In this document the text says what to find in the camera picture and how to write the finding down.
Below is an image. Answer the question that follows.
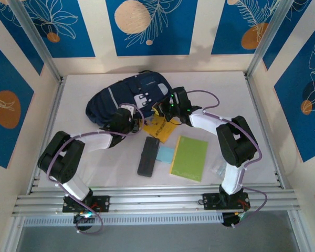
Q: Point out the yellow booklet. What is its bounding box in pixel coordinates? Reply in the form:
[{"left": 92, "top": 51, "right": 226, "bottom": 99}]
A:
[{"left": 142, "top": 112, "right": 180, "bottom": 144}]

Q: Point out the navy blue backpack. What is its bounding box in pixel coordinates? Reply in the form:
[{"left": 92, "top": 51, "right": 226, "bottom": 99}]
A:
[{"left": 85, "top": 70, "right": 173, "bottom": 125}]

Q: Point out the blue sticky note pad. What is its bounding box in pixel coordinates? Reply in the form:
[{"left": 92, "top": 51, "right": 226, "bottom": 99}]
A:
[{"left": 154, "top": 146, "right": 175, "bottom": 165}]

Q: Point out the black pencil case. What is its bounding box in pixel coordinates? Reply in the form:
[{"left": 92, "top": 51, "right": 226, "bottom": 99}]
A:
[{"left": 136, "top": 136, "right": 160, "bottom": 178}]

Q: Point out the green notebook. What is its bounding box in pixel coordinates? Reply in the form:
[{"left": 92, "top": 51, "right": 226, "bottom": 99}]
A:
[{"left": 169, "top": 135, "right": 209, "bottom": 183}]

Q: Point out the clear plastic packet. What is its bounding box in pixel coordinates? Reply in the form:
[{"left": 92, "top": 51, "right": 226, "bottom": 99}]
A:
[{"left": 208, "top": 160, "right": 228, "bottom": 180}]

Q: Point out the black base electronics module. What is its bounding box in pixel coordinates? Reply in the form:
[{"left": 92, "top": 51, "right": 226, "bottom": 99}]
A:
[
  {"left": 222, "top": 211, "right": 249, "bottom": 228},
  {"left": 73, "top": 212, "right": 97, "bottom": 232}
]

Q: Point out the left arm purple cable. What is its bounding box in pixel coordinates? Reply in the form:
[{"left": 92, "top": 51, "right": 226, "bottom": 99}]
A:
[{"left": 47, "top": 103, "right": 145, "bottom": 236}]

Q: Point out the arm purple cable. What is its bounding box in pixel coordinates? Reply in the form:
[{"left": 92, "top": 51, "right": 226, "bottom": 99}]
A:
[
  {"left": 185, "top": 90, "right": 269, "bottom": 229},
  {"left": 47, "top": 103, "right": 145, "bottom": 236}
]

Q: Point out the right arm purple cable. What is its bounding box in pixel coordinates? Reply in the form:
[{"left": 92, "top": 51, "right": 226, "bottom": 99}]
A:
[{"left": 185, "top": 90, "right": 269, "bottom": 229}]

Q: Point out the aluminium side rail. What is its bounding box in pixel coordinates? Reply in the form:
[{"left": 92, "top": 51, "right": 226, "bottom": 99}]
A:
[
  {"left": 28, "top": 77, "right": 67, "bottom": 195},
  {"left": 243, "top": 73, "right": 286, "bottom": 190}
]

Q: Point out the aluminium cross rail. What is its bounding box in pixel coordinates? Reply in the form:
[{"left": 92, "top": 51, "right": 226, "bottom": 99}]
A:
[{"left": 12, "top": 185, "right": 301, "bottom": 217}]

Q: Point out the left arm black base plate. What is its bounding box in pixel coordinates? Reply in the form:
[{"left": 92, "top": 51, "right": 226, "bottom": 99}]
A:
[{"left": 62, "top": 195, "right": 111, "bottom": 213}]

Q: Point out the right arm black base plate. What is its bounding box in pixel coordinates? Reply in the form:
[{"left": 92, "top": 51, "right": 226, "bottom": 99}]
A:
[{"left": 202, "top": 193, "right": 251, "bottom": 211}]

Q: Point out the grey slotted cable duct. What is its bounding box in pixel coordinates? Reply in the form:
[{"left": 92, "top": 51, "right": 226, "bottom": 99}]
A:
[{"left": 22, "top": 214, "right": 224, "bottom": 227}]

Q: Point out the aluminium frame post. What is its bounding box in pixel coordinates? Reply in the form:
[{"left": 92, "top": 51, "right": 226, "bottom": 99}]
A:
[
  {"left": 9, "top": 0, "right": 64, "bottom": 82},
  {"left": 245, "top": 0, "right": 296, "bottom": 79}
]

